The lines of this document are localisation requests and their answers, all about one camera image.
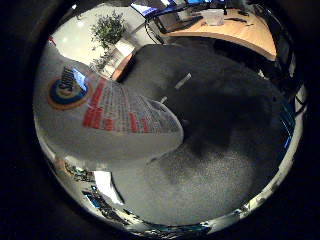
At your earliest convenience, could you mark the curved wooden desk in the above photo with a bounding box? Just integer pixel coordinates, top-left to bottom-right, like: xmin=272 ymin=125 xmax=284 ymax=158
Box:
xmin=162 ymin=8 xmax=278 ymax=62

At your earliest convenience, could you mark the computer monitor with white window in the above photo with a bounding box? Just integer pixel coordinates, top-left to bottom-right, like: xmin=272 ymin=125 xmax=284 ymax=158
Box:
xmin=129 ymin=2 xmax=158 ymax=18

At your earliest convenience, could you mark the clear plastic container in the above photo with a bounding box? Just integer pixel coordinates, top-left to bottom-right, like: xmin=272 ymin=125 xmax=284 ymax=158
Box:
xmin=201 ymin=8 xmax=226 ymax=27

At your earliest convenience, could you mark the white planter box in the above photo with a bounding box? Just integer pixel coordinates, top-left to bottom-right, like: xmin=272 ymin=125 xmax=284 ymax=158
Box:
xmin=112 ymin=39 xmax=135 ymax=58

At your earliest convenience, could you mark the green potted plant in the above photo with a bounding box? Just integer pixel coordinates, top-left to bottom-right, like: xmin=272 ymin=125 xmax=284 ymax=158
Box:
xmin=89 ymin=10 xmax=128 ymax=71

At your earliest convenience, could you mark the white spray bottle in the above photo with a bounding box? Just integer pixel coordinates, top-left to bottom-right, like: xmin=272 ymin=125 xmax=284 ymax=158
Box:
xmin=32 ymin=41 xmax=185 ymax=172

